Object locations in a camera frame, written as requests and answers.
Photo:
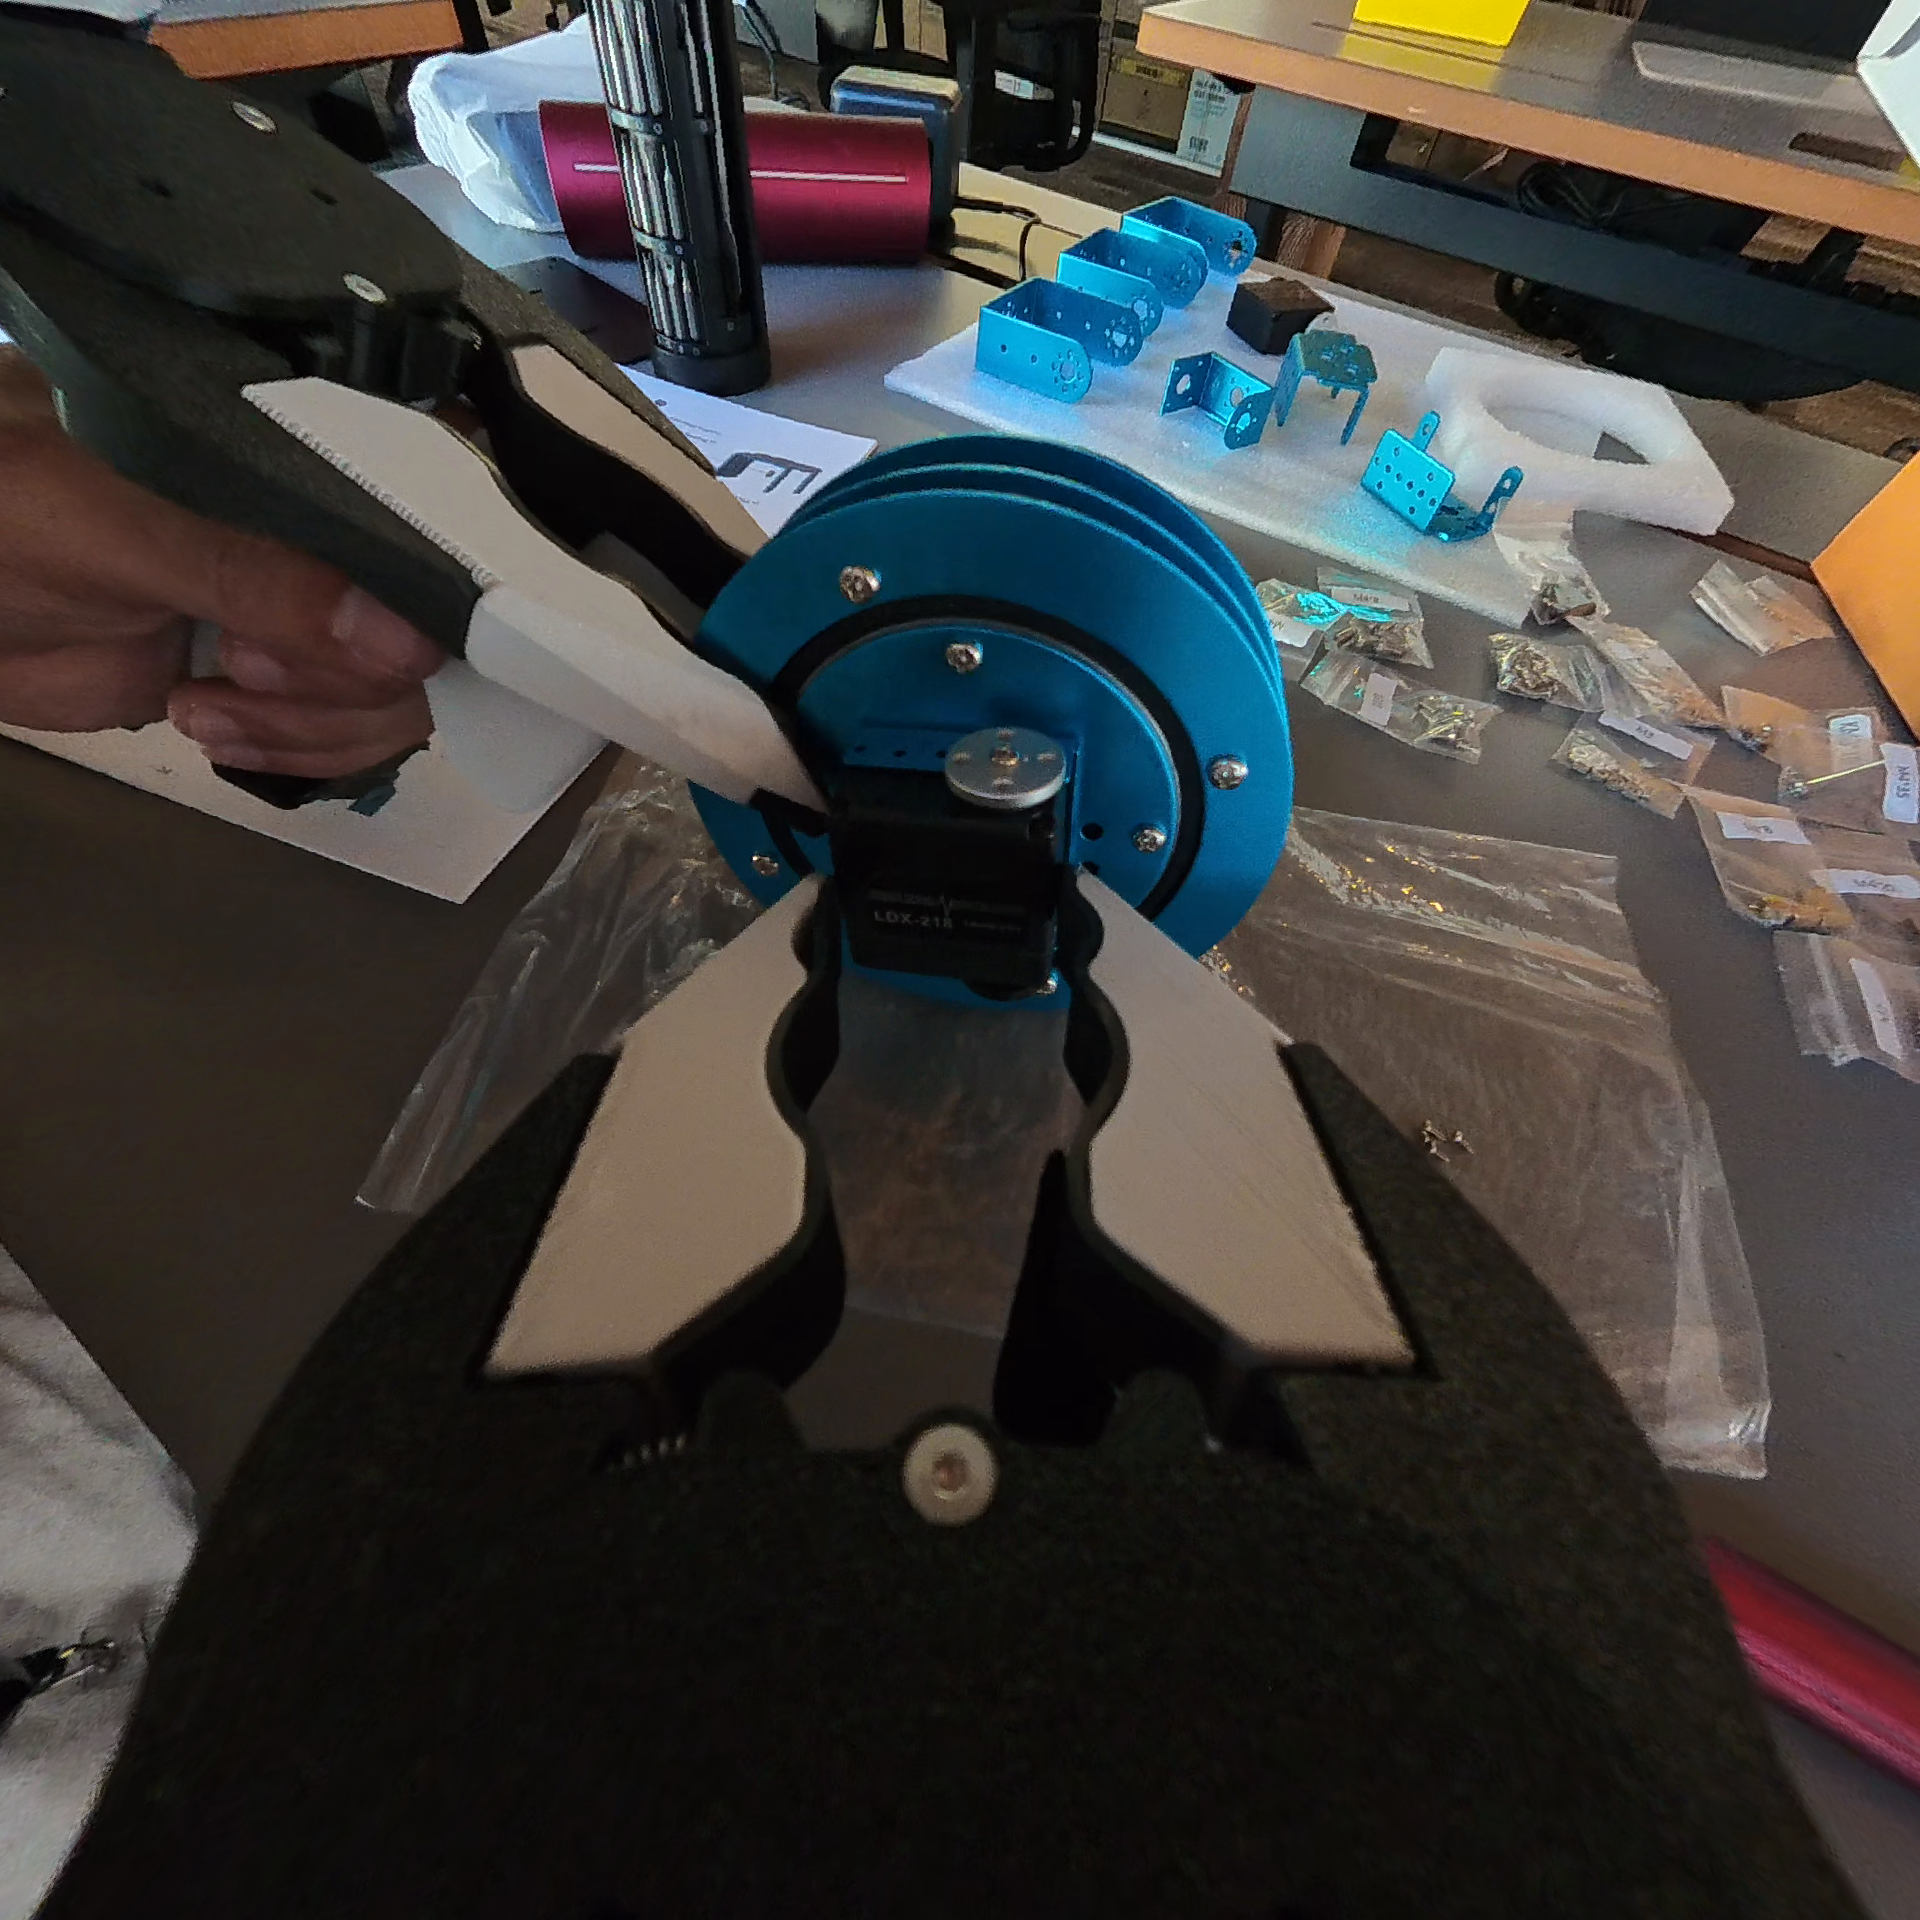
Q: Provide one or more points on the blue round turntable base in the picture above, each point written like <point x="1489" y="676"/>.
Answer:
<point x="1136" y="597"/>

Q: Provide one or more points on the white foam sheet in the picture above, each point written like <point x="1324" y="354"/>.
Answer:
<point x="1049" y="417"/>

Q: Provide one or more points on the black ribbed cylinder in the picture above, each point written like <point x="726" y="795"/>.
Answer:
<point x="676" y="194"/>

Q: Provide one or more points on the wood-edged table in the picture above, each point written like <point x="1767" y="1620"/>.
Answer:
<point x="302" y="36"/>
<point x="1497" y="95"/>

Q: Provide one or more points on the person's left hand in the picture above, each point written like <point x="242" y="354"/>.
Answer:
<point x="158" y="584"/>

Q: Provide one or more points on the yellow box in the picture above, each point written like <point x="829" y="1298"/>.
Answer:
<point x="1438" y="17"/>

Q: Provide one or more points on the orange cardboard box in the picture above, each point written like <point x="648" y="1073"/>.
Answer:
<point x="1880" y="574"/>

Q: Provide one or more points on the pink red rod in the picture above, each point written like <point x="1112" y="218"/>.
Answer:
<point x="1834" y="1662"/>

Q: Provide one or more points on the grey desk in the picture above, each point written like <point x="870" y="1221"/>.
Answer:
<point x="176" y="1023"/>

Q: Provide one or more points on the small blue angled bracket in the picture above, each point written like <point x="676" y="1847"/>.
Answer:
<point x="1331" y="382"/>
<point x="1217" y="397"/>

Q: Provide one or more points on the dark power adapter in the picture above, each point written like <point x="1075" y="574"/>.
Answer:
<point x="901" y="95"/>

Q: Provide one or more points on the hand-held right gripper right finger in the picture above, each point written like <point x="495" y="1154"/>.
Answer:
<point x="1245" y="1201"/>

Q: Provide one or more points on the red metal cylinder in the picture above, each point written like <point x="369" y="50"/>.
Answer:
<point x="836" y="187"/>

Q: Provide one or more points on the blue perforated bracket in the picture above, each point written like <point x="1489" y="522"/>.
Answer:
<point x="1408" y="481"/>

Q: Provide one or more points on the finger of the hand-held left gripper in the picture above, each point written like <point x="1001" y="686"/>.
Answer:
<point x="668" y="507"/>
<point x="447" y="513"/>

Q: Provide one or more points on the white plastic bag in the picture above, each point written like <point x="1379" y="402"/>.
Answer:
<point x="477" y="133"/>

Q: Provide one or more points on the white assembly booklet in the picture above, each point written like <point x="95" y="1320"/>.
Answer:
<point x="377" y="831"/>

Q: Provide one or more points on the blue U-shaped bracket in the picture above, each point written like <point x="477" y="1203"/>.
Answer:
<point x="1190" y="228"/>
<point x="1039" y="340"/>
<point x="1124" y="278"/>

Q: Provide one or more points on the black servo motor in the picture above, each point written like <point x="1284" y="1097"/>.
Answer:
<point x="938" y="886"/>

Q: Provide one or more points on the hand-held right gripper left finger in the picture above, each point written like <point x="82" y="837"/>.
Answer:
<point x="667" y="1201"/>

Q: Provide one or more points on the person's white shirt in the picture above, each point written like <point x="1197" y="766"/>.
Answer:
<point x="82" y="1498"/>

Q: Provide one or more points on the group of small screw bags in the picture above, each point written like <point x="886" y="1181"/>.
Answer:
<point x="1646" y="738"/>

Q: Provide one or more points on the small black block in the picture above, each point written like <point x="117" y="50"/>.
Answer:
<point x="1284" y="313"/>

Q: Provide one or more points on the large clear plastic bag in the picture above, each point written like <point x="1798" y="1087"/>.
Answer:
<point x="1497" y="1046"/>

